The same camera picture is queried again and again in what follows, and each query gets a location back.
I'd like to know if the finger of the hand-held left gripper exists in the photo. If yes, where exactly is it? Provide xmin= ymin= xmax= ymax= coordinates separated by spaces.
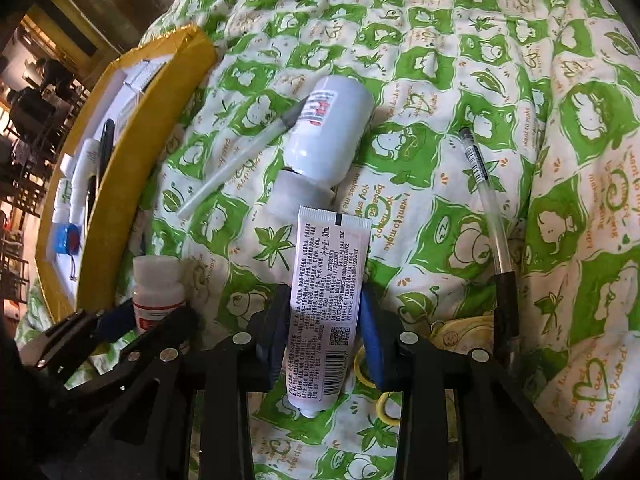
xmin=65 ymin=305 xmax=201 ymax=391
xmin=17 ymin=310 xmax=136 ymax=368

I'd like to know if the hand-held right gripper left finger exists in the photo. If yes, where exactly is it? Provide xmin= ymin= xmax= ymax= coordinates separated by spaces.
xmin=75 ymin=284 xmax=293 ymax=480

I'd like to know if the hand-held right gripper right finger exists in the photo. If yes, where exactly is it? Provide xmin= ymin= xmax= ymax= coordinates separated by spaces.
xmin=360 ymin=284 xmax=585 ymax=480

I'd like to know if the white pill bottle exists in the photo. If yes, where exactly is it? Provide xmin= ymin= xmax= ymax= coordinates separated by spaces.
xmin=131 ymin=255 xmax=187 ymax=333

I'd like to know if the blue battery pack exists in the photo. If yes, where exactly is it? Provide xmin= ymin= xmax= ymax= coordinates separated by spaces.
xmin=52 ymin=222 xmax=83 ymax=281

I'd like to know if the small white bottle green label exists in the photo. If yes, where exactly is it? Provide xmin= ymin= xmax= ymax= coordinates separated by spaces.
xmin=54 ymin=177 xmax=76 ymax=223

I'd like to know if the purple capped black pen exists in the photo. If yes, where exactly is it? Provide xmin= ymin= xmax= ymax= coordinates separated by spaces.
xmin=85 ymin=172 xmax=101 ymax=226

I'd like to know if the yellow cardboard box tray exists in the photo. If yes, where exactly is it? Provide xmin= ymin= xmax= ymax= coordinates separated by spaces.
xmin=35 ymin=24 xmax=218 ymax=323

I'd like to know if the white spray bottle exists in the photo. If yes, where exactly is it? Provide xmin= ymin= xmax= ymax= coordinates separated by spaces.
xmin=67 ymin=139 xmax=101 ymax=196

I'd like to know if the long black pen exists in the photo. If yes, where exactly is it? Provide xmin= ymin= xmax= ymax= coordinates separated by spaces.
xmin=97 ymin=119 xmax=117 ymax=186

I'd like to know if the pink grey small box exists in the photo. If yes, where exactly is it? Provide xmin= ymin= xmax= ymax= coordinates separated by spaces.
xmin=112 ymin=91 xmax=146 ymax=126

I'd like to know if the clear white pen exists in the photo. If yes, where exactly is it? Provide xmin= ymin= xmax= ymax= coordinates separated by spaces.
xmin=177 ymin=94 xmax=312 ymax=220

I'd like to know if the transparent pen black cap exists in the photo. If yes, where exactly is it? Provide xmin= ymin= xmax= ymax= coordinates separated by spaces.
xmin=457 ymin=126 xmax=522 ymax=361

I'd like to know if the white bottle red print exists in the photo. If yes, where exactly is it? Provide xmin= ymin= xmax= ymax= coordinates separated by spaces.
xmin=272 ymin=74 xmax=375 ymax=211

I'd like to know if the dark wooden chair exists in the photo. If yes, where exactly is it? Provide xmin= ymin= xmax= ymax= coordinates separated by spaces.
xmin=0 ymin=55 xmax=86 ymax=301

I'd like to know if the green printed blanket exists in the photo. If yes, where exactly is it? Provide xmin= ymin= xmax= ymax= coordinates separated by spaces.
xmin=15 ymin=0 xmax=640 ymax=480

